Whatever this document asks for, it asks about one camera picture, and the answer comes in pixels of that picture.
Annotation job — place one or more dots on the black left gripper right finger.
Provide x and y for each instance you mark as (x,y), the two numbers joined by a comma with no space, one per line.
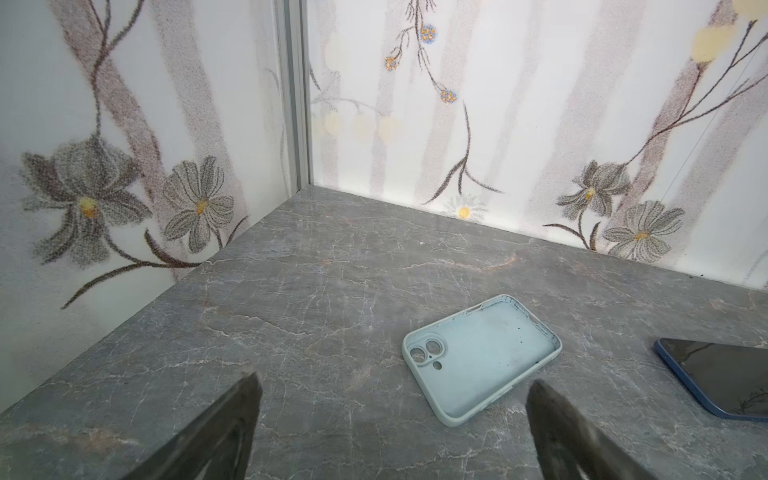
(569,446)

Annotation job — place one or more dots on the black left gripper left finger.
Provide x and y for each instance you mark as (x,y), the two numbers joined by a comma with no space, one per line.
(217,444)

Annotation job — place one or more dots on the light blue phone case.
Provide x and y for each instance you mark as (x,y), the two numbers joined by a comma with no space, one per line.
(468,360)

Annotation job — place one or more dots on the blue phone black screen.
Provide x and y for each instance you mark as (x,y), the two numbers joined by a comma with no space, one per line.
(729,381)

